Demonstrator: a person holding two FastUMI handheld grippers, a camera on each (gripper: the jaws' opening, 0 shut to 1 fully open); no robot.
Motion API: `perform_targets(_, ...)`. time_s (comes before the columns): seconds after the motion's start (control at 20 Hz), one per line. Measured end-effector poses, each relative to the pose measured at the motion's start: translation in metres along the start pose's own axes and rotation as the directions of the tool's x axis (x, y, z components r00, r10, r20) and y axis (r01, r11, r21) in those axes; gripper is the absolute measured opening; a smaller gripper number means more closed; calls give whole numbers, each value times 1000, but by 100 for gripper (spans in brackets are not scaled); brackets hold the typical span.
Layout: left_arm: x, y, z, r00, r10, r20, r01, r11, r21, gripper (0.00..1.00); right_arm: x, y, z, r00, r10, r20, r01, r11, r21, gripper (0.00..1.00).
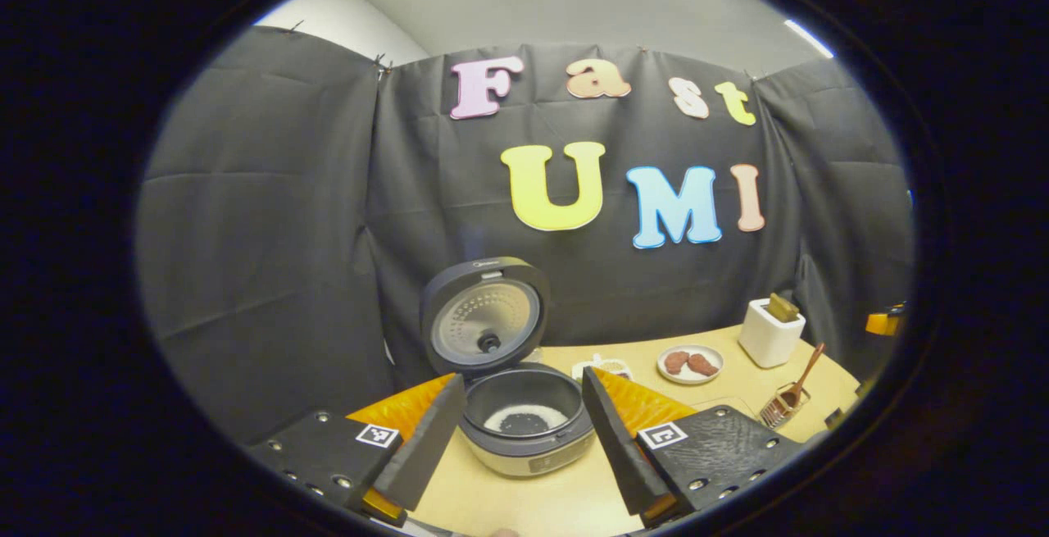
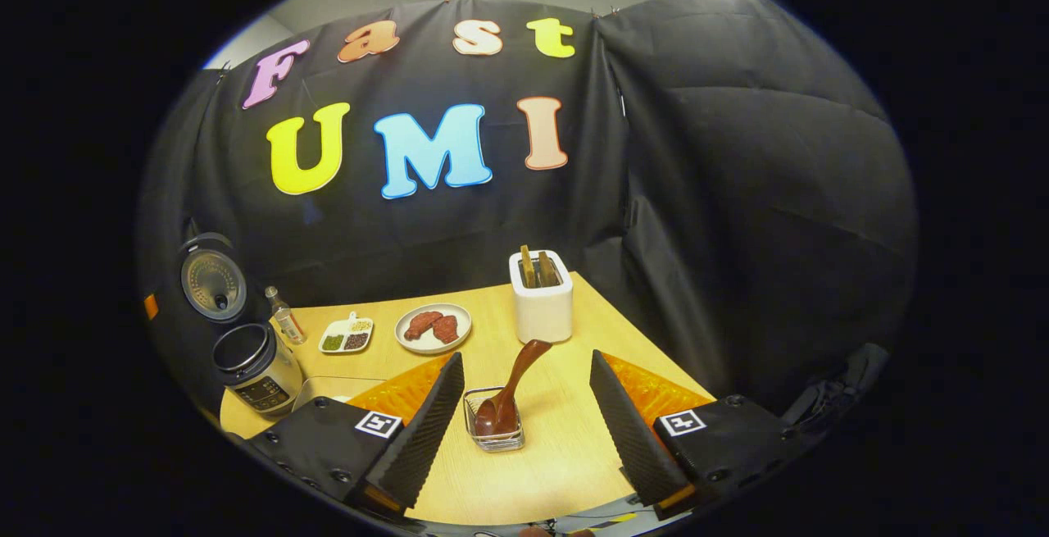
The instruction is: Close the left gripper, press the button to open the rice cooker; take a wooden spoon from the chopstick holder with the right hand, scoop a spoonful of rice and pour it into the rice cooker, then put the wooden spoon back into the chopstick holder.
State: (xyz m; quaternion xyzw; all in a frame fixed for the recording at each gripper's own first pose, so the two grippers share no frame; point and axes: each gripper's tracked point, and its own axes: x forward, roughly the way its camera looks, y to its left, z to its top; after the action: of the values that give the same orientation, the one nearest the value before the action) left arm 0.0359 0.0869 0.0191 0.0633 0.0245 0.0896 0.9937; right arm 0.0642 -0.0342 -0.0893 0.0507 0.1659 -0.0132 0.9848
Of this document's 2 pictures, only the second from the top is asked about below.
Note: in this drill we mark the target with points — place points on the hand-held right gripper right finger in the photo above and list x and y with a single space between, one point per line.
627 430

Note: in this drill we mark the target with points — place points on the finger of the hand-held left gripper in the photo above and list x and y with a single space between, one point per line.
152 307

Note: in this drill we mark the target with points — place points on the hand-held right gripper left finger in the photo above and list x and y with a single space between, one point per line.
426 430

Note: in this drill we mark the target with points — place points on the dark brown wooden spoon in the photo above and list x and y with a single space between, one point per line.
512 381

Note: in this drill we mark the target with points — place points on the dark grey rice cooker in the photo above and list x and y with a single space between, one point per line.
262 381

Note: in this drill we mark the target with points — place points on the round white plate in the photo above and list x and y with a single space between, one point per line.
426 346

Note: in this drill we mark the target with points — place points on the red-brown meat piece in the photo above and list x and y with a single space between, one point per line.
420 325
447 329

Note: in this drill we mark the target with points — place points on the clear plastic container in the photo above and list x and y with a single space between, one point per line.
328 389

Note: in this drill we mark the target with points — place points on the white divided bean dish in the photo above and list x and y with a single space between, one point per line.
346 336

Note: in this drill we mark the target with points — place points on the small clear glass bottle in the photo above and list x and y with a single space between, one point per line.
287 320

